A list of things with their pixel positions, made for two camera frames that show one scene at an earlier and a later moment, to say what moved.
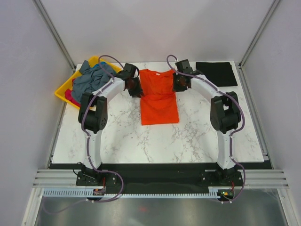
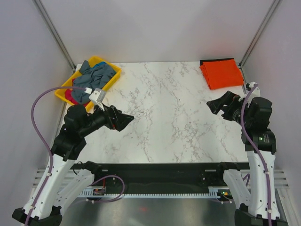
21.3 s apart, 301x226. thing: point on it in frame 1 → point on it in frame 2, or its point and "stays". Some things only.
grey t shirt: (91, 79) stays
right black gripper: (175, 88) → (230, 99)
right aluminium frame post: (241, 69) stays
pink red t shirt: (68, 95) stays
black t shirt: (221, 74) → (201, 61)
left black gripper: (139, 92) → (122, 120)
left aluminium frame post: (70, 62) stays
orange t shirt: (159, 104) → (222, 74)
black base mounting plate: (161, 176) stays
